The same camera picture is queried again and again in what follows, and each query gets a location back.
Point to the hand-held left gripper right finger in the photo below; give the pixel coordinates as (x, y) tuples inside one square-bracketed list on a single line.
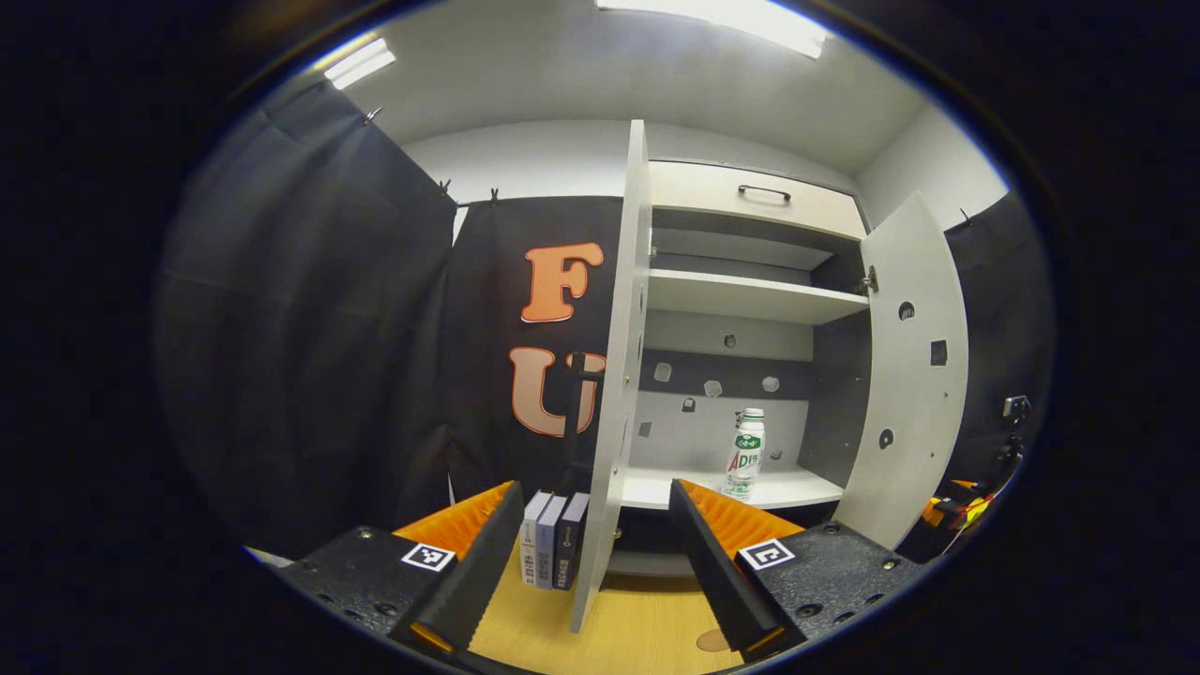
[(717, 581)]

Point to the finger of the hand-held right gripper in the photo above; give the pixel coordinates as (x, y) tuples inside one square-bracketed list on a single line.
[(934, 513)]

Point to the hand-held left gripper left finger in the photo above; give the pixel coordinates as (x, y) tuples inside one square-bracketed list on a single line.
[(469, 581)]

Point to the white cabinet door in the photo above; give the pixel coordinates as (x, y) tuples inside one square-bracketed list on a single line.
[(900, 422), (614, 422)]

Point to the white bottle green label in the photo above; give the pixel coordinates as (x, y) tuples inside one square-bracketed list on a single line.
[(743, 459)]

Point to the brown round table cap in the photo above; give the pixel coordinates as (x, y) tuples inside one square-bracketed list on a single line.
[(712, 640)]

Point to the white book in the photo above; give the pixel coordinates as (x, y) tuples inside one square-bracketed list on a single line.
[(531, 544)]

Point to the grey book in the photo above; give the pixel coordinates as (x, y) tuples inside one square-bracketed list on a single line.
[(548, 548)]

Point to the navy book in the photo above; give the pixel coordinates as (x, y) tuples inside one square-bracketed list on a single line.
[(567, 548)]

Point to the white cabinet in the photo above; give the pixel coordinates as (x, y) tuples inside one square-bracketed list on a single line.
[(750, 295)]

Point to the black backdrop cloth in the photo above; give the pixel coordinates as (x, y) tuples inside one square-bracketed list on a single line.
[(309, 328)]

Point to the white cabinet drawer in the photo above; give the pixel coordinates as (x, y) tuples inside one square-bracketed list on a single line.
[(712, 192)]

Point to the ceiling light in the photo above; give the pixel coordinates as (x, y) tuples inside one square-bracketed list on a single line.
[(359, 64), (731, 19)]

